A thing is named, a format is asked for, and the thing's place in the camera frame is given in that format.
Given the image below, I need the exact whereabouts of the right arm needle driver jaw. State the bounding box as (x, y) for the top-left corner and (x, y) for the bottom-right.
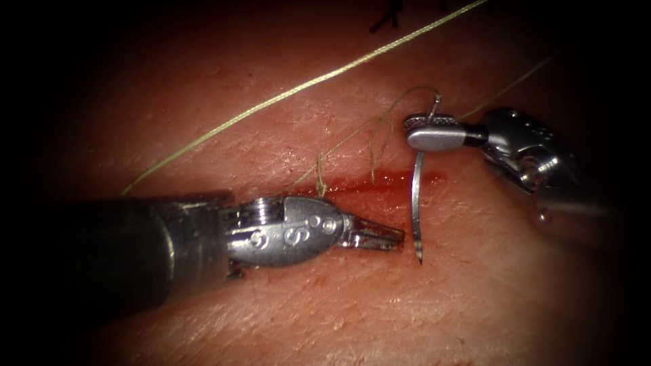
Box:
(404, 113), (458, 129)
(406, 123), (490, 153)

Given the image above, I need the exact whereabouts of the blue thread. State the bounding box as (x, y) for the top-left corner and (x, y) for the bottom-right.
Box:
(120, 0), (556, 198)

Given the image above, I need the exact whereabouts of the curved steel needle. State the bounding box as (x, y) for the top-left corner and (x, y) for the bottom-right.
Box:
(410, 94), (443, 266)

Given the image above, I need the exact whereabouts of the tissue pad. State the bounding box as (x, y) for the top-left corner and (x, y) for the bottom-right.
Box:
(30, 0), (637, 366)

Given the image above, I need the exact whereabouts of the left arm needle driver jaw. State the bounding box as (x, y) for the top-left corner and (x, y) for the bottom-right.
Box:
(347, 213), (406, 241)
(339, 236), (403, 251)

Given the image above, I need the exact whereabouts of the left arm needle driver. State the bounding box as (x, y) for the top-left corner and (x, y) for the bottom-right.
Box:
(221, 196), (353, 280)

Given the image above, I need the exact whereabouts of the right arm needle driver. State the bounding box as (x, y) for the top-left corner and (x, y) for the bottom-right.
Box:
(480, 107), (582, 197)

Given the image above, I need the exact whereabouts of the black stitching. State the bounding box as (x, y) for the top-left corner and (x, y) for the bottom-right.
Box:
(368, 0), (406, 35)

